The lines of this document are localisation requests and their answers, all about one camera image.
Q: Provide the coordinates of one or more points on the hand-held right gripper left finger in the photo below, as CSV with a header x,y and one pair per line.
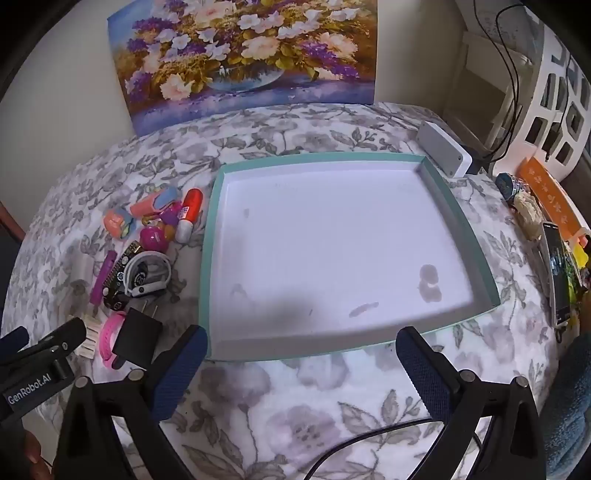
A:
x,y
182,369

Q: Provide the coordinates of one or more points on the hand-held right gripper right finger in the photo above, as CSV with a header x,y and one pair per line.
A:
x,y
422,369

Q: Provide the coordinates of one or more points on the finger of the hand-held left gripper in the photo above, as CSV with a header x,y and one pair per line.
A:
x,y
64,334
13,339

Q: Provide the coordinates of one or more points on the cream hair claw clip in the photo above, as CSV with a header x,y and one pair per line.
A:
x,y
92,334

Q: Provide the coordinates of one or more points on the black charger plug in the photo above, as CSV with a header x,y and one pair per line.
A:
x,y
136,339

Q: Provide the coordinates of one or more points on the black toy car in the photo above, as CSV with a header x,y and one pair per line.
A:
x,y
117,281

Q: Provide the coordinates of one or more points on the teal and white tray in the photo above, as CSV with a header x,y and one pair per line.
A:
x,y
323,240

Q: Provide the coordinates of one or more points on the person's left hand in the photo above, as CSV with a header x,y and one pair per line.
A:
x,y
33,450

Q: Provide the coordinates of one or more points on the small white box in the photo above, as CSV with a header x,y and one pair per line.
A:
x,y
84,266

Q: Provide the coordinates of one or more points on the grey floral blanket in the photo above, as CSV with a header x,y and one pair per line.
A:
x,y
258,397

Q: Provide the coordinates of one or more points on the small orange and blue box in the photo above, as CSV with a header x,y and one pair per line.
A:
x,y
115,220

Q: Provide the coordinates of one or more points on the magenta toy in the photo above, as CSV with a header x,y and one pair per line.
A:
x,y
154,238

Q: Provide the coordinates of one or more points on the yellow toy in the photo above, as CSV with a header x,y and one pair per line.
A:
x,y
170,233

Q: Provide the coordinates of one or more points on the blue towel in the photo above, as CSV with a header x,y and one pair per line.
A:
x,y
570,406

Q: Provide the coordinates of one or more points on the pink and blue tape dispenser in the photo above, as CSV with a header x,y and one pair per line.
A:
x,y
147,205

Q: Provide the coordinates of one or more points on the purple toy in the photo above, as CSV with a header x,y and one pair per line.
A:
x,y
171,214

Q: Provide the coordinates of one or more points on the black smartphone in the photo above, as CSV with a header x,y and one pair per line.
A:
x,y
558,277

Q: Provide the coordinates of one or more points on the orange and white tube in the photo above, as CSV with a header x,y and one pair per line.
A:
x,y
191,203

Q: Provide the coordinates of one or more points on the beige crumpled cloth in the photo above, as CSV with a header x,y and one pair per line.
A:
x,y
528,214

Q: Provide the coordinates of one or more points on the yellow packet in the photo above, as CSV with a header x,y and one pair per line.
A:
x,y
581,258

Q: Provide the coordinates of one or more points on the blue patterned tape roll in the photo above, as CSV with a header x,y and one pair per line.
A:
x,y
508,184

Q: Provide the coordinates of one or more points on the orange patterned box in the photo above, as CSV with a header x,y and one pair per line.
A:
x,y
549,194

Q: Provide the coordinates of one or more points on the white rectangular box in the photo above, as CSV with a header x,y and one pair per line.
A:
x,y
441,145

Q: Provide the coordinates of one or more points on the white lattice rack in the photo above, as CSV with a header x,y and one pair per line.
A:
x,y
540,92

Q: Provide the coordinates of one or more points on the floral painting canvas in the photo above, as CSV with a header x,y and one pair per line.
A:
x,y
240,60

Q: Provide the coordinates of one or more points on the white wooden shelf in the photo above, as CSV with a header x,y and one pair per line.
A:
x,y
480,55

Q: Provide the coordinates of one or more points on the reddish wooden frame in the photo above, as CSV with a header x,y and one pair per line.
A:
x,y
9,219

